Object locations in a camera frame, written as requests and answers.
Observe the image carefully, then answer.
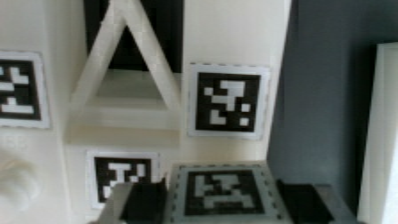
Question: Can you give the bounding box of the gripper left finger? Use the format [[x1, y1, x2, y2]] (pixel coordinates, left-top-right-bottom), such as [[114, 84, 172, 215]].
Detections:
[[89, 181, 167, 224]]

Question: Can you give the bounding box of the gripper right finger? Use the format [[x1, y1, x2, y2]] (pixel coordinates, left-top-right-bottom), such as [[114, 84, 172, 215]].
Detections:
[[277, 181, 363, 224]]

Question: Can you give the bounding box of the white U-shaped fence frame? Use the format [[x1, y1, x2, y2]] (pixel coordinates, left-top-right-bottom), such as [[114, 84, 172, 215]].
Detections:
[[357, 42, 398, 224]]

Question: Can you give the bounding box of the white tagged cube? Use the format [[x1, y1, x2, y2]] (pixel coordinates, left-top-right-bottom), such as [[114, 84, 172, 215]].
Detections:
[[164, 161, 293, 224]]

